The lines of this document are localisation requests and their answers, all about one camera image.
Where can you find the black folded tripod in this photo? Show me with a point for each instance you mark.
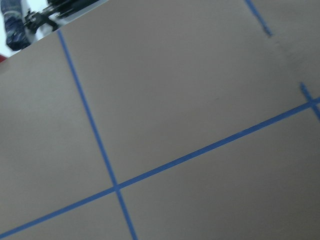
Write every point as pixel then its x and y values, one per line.
pixel 60 8

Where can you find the folded blue umbrella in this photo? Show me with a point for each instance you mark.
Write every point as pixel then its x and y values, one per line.
pixel 16 37

